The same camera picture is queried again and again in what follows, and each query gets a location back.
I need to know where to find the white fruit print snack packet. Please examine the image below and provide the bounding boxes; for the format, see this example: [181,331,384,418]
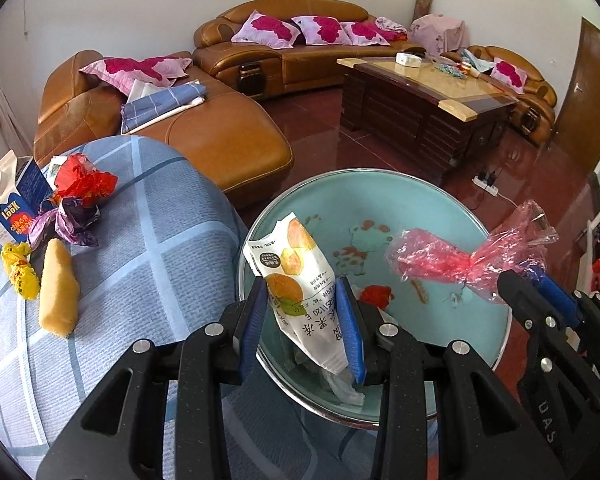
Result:
[243,211,366,376]

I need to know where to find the yellow wrapper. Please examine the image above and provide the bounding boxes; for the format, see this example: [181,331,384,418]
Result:
[1,241,40,302]

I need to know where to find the pink cloth cover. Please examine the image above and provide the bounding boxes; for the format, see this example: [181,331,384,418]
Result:
[407,14,470,56]

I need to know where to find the white folded cloth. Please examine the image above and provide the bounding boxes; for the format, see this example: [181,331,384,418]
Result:
[126,79,161,103]

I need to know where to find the clear plastic bag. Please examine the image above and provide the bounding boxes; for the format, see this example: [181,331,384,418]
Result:
[292,350,366,407]

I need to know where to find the pink plastic bag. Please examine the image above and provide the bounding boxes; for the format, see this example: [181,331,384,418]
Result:
[386,199,558,306]

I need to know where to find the light green trash bin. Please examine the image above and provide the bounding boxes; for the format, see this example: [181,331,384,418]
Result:
[232,169,512,428]

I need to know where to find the light blue cloth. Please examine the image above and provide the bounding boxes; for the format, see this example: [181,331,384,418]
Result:
[460,49,491,73]

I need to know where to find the folded pink floral blanket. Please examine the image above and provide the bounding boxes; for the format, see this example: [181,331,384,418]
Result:
[375,16,410,41]

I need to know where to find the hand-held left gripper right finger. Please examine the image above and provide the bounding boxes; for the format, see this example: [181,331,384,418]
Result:
[336,276,568,480]

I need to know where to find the blue plaid tablecloth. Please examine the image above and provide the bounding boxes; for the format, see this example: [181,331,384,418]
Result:
[0,135,441,480]

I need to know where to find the white power strip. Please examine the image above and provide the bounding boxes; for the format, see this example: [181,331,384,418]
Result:
[472,175,501,195]

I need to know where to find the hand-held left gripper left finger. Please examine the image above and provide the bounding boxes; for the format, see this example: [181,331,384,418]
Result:
[36,276,270,480]

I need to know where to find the brown wooden door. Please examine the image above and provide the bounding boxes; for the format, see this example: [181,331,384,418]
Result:
[552,16,600,196]

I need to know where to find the tan foam piece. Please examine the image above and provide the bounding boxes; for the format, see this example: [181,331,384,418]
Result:
[39,238,81,339]

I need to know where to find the brown leather chaise sofa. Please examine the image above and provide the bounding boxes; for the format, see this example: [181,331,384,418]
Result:
[32,50,295,211]

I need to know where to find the blue and white milk carton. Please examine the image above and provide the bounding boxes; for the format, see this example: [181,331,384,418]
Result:
[0,150,53,243]

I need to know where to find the folded blue plaid cloth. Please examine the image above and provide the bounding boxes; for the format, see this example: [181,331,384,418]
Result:
[120,82,208,135]

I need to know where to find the dark wooden coffee table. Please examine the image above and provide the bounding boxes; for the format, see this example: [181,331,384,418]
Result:
[336,55,520,173]

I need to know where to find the long pink floral pillow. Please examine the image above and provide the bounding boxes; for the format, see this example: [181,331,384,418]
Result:
[79,56,193,97]

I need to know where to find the brown leather armchair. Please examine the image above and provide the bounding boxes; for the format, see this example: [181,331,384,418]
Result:
[440,45,557,148]

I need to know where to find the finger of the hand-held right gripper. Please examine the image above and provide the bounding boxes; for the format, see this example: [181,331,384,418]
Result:
[497,270,600,413]
[532,266,600,386]

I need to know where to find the brown leather three-seat sofa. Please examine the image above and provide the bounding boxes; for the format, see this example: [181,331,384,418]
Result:
[193,0,426,101]

